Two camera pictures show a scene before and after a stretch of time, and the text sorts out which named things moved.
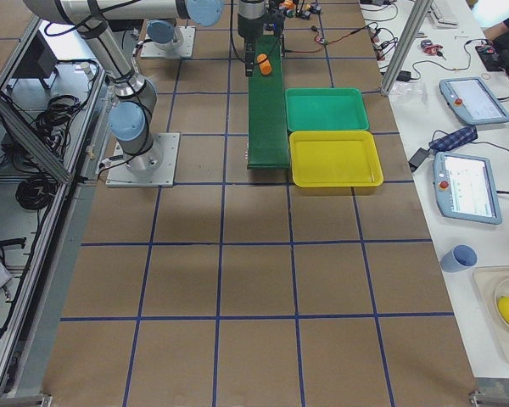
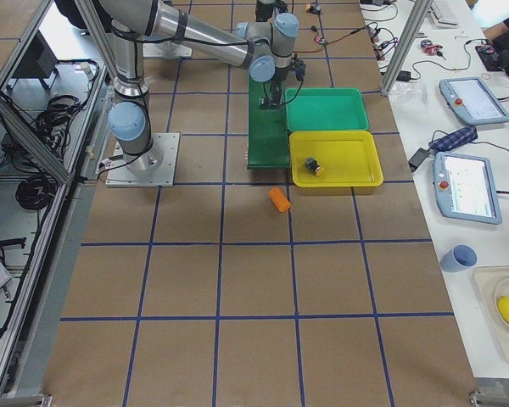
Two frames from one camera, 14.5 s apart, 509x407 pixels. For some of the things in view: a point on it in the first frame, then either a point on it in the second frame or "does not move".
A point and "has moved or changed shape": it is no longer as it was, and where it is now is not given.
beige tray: (502, 293) does not move
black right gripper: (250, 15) to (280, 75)
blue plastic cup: (460, 258) does not move
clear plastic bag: (409, 92) does not move
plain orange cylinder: (264, 64) has moved or changed shape
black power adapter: (417, 158) does not move
